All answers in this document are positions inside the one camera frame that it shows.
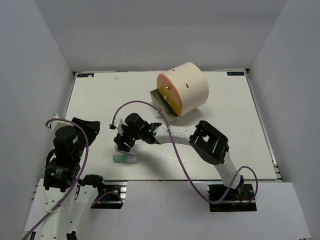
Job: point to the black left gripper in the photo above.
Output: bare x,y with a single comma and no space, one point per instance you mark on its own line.
91,127

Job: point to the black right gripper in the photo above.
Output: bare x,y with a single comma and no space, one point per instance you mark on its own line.
120,140

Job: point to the lilac white cosmetic tube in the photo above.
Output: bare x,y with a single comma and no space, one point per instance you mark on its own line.
130,153

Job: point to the green white cosmetic tube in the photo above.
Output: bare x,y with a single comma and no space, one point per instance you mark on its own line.
124,159

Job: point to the yellow organizer drawer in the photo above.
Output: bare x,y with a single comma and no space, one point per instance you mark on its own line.
175,105

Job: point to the cream round drawer organizer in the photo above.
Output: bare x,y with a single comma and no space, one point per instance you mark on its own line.
191,84

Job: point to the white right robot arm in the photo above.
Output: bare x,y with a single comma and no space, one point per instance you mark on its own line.
208,142

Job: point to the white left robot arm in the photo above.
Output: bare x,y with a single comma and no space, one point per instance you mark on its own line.
67,197

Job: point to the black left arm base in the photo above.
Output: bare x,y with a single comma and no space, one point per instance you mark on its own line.
112,195

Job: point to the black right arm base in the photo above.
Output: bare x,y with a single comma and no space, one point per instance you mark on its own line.
233,202

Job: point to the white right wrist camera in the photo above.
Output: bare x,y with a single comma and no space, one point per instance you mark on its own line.
116,124

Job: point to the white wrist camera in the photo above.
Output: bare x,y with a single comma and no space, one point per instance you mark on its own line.
55,122
116,124

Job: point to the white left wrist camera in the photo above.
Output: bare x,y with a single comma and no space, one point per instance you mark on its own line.
55,122

